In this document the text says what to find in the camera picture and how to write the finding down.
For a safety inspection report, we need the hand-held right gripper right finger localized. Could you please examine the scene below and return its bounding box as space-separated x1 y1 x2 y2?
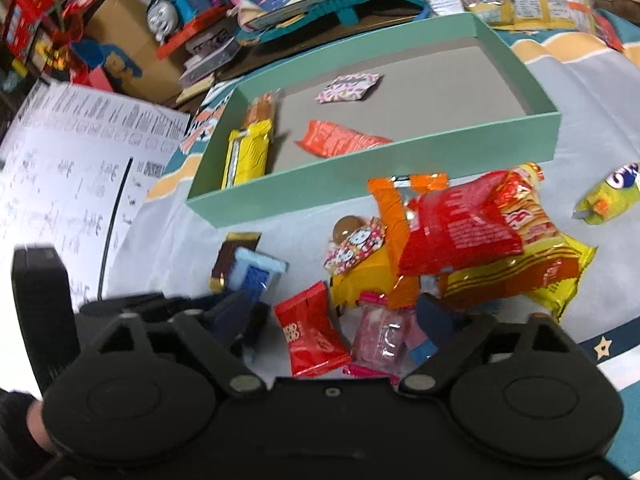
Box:
399 292 581 397

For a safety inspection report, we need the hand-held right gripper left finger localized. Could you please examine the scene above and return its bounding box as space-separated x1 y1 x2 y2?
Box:
92 291 269 399

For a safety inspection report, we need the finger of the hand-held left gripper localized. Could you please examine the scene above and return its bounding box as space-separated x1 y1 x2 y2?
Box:
75 291 237 319

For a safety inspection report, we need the clear pink candy packet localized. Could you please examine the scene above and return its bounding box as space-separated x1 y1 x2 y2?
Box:
343 291 420 380

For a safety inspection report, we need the light blue snack packet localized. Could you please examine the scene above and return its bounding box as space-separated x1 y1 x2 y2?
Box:
226 247 290 311

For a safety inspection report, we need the dark red gold packet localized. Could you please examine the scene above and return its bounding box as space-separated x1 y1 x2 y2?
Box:
209 232 263 294

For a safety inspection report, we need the small red snack packet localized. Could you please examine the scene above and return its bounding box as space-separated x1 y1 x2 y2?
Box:
273 281 352 379

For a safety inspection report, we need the plain yellow snack bag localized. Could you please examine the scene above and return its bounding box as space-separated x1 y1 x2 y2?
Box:
330 249 402 317

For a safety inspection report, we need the yellow red-striped snack packet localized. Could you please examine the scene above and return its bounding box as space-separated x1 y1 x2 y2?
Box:
439 232 599 322

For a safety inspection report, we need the large red snack bag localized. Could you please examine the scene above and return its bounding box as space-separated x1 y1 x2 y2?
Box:
398 162 547 277

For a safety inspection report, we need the pink cartoon cat candy packet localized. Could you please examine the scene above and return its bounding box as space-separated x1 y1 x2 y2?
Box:
324 217 387 277

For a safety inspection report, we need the long orange snack packet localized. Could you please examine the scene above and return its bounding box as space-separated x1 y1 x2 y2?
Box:
368 172 449 311

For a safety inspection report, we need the brown chocolate ball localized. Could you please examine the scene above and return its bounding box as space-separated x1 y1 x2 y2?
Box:
333 214 364 244

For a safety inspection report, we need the orange-red snack packet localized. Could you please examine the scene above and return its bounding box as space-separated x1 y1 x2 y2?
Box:
294 120 394 159

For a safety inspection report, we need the brown biscuit packet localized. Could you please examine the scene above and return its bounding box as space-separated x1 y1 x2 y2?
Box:
244 92 279 127

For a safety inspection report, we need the yellow-green snack packet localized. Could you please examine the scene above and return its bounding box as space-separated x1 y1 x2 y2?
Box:
572 162 640 226

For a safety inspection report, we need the teal cardboard box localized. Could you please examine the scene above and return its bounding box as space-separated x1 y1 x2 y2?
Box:
186 12 560 229

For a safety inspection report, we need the pink patterned candy packet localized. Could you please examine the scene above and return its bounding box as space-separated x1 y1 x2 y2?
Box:
314 72 384 106

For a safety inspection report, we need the person's left hand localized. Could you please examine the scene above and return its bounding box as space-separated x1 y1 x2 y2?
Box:
25 401 52 453

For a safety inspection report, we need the white printed paper sheet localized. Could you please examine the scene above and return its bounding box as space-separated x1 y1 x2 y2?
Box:
0 79 192 311

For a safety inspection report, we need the teal striped blanket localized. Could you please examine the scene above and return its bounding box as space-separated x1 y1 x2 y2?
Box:
107 7 640 391

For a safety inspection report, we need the stack of books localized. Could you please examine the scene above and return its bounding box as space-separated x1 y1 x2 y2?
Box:
177 27 243 90

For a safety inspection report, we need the brown cardboard box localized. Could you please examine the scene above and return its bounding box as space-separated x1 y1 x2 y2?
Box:
82 0 187 107

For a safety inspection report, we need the blue toy train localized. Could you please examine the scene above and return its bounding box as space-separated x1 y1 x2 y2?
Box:
145 0 223 44

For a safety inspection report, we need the red toy box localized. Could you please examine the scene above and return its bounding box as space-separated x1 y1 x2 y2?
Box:
1 0 82 58

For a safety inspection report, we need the teal plastic case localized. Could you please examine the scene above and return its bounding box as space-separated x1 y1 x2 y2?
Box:
234 0 432 47

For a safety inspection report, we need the black cable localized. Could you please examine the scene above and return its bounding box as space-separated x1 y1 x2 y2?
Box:
96 157 136 302

